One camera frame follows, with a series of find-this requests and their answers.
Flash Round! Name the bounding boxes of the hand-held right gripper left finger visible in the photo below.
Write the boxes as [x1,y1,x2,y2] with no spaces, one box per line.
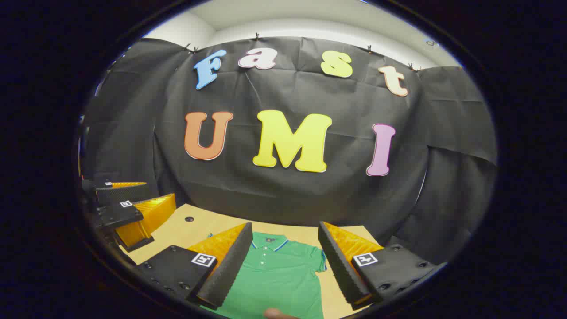
[135,222,253,311]

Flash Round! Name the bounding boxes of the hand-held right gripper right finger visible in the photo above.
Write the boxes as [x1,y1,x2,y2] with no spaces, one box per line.
[318,221,446,311]

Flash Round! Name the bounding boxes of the green T-shirt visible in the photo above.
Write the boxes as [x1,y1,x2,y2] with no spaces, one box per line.
[202,232,328,319]

